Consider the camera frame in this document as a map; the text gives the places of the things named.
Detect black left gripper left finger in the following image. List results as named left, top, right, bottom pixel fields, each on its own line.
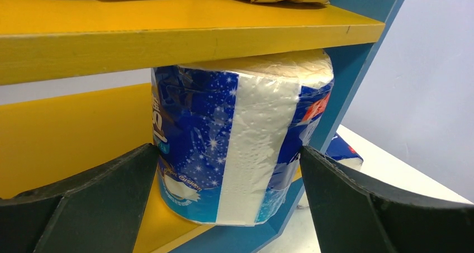
left=1, top=144, right=159, bottom=252

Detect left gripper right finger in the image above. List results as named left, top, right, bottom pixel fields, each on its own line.
left=300, top=146, right=473, bottom=252

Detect blue roll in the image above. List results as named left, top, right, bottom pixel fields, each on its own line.
left=151, top=49, right=334, bottom=226
left=324, top=133, right=363, bottom=171

